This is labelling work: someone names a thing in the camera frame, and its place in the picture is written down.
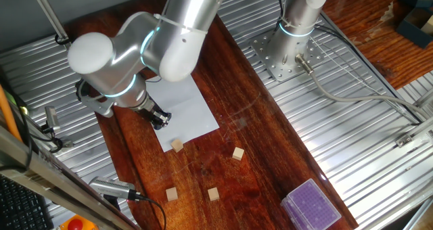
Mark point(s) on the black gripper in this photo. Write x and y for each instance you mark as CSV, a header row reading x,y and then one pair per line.
x,y
154,112

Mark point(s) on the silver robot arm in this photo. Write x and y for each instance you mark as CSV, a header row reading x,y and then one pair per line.
x,y
176,27

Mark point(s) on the small wooden cube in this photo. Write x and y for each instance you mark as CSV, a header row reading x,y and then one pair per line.
x,y
213,194
172,194
238,154
177,145

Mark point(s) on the white paper sheet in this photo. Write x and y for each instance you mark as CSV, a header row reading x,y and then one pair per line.
x,y
193,115

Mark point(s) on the reddish wooden board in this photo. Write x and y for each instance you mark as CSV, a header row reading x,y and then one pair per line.
x,y
253,196

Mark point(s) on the orange emergency stop box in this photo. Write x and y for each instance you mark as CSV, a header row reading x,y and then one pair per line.
x,y
76,224

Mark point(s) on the aluminium pole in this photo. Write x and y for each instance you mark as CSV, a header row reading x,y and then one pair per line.
x,y
50,18

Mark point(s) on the orange pole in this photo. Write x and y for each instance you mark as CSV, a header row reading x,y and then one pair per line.
x,y
6,115

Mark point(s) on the black keyboard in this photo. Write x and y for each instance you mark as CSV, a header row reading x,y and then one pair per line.
x,y
20,206

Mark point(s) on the purple pipette tip box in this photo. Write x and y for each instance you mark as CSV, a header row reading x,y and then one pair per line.
x,y
311,206

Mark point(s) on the dark blue open box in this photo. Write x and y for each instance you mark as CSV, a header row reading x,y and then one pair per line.
x,y
411,34

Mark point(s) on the large silver camera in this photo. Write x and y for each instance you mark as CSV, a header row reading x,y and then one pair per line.
x,y
111,187

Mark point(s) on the black camera stand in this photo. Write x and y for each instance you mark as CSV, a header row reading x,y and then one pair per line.
x,y
111,203

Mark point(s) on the small silver camera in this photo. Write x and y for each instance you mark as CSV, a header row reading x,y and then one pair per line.
x,y
52,117

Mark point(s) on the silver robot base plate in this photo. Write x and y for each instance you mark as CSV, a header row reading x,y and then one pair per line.
x,y
267,59

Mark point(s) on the aluminium frame beam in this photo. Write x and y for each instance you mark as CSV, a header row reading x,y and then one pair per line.
x,y
50,186

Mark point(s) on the aluminium corner bracket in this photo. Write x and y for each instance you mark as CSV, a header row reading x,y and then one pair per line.
x,y
404,140

